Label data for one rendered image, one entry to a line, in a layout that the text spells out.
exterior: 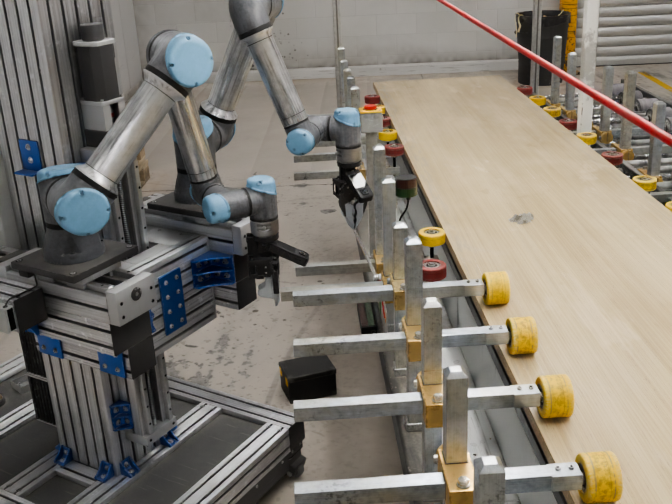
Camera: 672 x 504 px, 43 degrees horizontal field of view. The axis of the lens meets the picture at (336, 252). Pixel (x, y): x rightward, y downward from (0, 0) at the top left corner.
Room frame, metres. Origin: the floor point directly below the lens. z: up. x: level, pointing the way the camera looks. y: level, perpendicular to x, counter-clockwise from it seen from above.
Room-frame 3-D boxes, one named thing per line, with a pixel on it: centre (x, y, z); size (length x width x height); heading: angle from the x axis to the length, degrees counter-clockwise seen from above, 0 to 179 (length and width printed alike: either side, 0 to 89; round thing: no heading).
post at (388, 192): (2.18, -0.15, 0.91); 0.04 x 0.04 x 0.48; 2
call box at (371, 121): (2.69, -0.13, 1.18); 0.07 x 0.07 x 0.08; 2
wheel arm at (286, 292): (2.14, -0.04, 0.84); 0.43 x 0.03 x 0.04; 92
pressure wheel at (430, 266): (2.15, -0.26, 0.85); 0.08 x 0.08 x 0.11
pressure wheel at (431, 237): (2.40, -0.29, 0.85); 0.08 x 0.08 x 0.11
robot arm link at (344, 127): (2.47, -0.05, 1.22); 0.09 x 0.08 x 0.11; 75
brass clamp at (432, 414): (1.41, -0.17, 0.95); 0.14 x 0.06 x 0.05; 2
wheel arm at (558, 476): (1.14, -0.16, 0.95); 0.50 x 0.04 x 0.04; 92
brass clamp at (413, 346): (1.66, -0.16, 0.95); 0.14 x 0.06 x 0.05; 2
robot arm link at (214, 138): (2.45, 0.40, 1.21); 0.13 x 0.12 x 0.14; 165
